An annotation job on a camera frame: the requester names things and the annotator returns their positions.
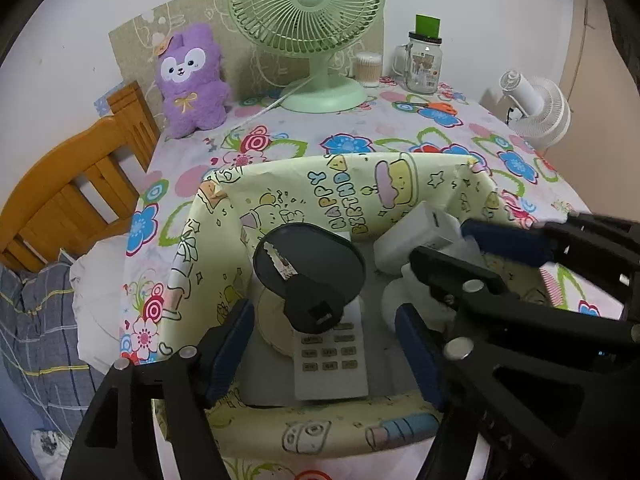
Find floral tablecloth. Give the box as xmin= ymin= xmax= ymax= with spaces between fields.
xmin=119 ymin=75 xmax=601 ymax=480

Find cotton swab container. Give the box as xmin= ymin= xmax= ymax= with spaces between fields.
xmin=354 ymin=52 xmax=382 ymax=88

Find white standing fan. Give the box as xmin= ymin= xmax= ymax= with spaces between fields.
xmin=500 ymin=71 xmax=572 ymax=151

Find pink comb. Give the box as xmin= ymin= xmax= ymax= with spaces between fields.
xmin=539 ymin=265 xmax=566 ymax=308

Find white fan cable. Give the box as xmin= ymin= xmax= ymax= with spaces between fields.
xmin=227 ymin=80 xmax=312 ymax=133

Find white remote control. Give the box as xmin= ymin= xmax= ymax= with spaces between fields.
xmin=292 ymin=232 xmax=370 ymax=402

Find green desk fan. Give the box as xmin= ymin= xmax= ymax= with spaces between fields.
xmin=227 ymin=0 xmax=387 ymax=113

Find large white charger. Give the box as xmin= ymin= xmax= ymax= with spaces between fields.
xmin=374 ymin=201 xmax=461 ymax=270

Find wooden bed headboard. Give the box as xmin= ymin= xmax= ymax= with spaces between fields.
xmin=0 ymin=80 xmax=162 ymax=273

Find round makeup compact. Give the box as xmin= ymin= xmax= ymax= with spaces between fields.
xmin=252 ymin=223 xmax=367 ymax=356

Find beige bear print board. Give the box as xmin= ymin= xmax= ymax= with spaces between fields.
xmin=108 ymin=0 xmax=386 ymax=106

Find glass jar with green lid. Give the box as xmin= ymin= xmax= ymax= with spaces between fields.
xmin=391 ymin=14 xmax=443 ymax=94

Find plaid blue bedding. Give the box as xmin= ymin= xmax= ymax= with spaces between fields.
xmin=0 ymin=255 xmax=108 ymax=480

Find grey white patterned cloth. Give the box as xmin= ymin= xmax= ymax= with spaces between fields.
xmin=30 ymin=427 xmax=73 ymax=472

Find beige door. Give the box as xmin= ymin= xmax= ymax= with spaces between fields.
xmin=557 ymin=0 xmax=640 ymax=221

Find yellow printed storage box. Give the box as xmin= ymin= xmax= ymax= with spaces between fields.
xmin=154 ymin=154 xmax=506 ymax=458

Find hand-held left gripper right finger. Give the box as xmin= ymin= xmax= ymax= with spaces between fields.
xmin=394 ymin=304 xmax=475 ymax=412

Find white pillow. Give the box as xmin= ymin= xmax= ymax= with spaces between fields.
xmin=69 ymin=235 xmax=133 ymax=376

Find purple plush toy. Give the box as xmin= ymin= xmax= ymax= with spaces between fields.
xmin=154 ymin=22 xmax=232 ymax=140

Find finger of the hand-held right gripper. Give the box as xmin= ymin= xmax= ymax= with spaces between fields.
xmin=460 ymin=212 xmax=640 ymax=321
xmin=409 ymin=246 xmax=640 ymax=347

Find small white charger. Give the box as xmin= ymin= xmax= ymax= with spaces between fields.
xmin=440 ymin=237 xmax=483 ymax=266

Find orange handled scissors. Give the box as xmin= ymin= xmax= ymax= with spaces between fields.
xmin=402 ymin=101 xmax=458 ymax=114

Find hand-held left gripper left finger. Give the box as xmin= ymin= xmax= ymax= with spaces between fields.
xmin=60 ymin=299 xmax=256 ymax=480

